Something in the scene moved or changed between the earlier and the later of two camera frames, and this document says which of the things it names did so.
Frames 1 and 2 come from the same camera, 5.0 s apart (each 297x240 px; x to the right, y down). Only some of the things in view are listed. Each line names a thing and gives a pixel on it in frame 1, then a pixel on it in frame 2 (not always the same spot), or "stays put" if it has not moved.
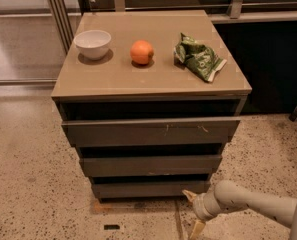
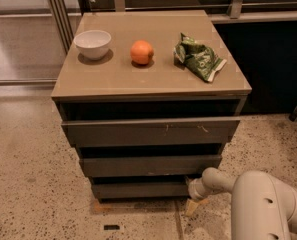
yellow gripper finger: x=190 y=195 -> x=187 y=180
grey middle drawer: x=120 y=166 stays put
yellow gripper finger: x=197 y=231 -> x=191 y=207
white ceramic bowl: x=92 y=44 stays put
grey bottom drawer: x=148 y=190 stays put
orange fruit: x=141 y=52 stays put
